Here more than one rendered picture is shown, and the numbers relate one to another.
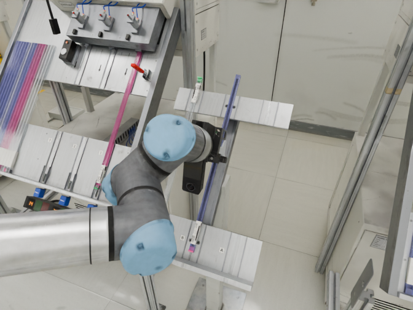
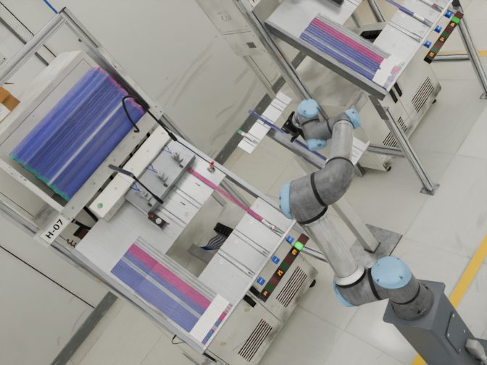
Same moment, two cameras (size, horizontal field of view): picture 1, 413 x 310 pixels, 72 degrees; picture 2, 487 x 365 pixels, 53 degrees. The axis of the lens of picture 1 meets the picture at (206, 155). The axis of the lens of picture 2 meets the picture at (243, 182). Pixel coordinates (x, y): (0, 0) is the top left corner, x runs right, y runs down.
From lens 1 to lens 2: 1.69 m
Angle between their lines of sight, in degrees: 32
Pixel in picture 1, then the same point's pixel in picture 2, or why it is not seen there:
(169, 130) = (309, 103)
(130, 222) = (343, 116)
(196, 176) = not seen: hidden behind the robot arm
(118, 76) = (198, 190)
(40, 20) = (102, 245)
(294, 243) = not seen: hidden behind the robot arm
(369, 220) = (344, 103)
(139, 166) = (315, 124)
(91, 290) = (330, 350)
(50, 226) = (340, 129)
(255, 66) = not seen: hidden behind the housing
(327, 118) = (221, 137)
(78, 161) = (250, 240)
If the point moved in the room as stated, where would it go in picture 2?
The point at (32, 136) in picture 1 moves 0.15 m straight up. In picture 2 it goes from (209, 277) to (188, 258)
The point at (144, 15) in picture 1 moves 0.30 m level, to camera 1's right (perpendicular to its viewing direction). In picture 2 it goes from (170, 150) to (196, 103)
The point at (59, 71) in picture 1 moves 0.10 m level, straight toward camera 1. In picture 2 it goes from (164, 238) to (182, 229)
